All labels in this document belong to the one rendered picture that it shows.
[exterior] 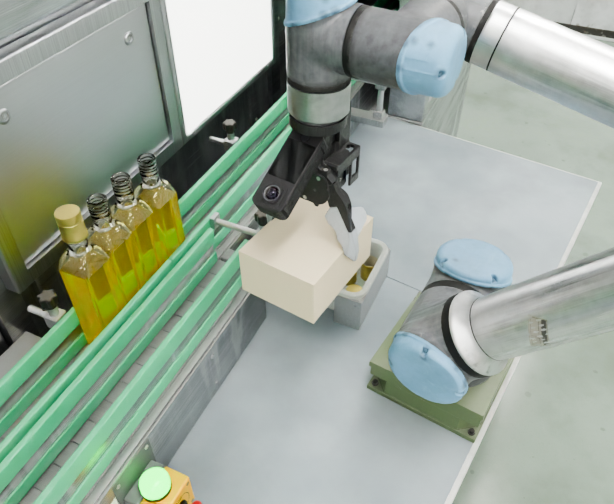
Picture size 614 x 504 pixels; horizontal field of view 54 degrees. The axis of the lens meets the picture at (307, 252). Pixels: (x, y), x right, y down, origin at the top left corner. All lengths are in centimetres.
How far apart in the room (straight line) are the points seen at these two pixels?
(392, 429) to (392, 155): 84
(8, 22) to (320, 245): 51
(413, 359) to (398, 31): 42
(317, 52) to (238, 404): 66
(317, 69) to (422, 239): 80
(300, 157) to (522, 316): 32
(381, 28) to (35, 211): 62
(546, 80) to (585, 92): 4
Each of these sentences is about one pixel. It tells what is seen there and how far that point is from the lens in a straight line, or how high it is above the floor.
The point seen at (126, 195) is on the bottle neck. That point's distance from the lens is 95.
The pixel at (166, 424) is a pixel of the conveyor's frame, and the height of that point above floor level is 85.
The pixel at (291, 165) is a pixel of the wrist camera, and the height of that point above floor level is 126.
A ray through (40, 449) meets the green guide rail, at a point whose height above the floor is 92.
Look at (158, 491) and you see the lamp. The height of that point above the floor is 85.
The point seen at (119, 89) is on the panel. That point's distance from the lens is 112.
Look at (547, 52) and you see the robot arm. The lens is 73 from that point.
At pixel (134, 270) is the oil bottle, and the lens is 99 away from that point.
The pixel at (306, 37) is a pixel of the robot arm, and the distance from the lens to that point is 67.
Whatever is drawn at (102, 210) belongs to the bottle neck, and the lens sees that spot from 91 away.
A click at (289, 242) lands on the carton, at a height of 112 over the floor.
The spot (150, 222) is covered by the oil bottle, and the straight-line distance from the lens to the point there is 99.
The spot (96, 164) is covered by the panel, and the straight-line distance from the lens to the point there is 110.
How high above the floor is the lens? 167
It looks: 43 degrees down
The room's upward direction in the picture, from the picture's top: straight up
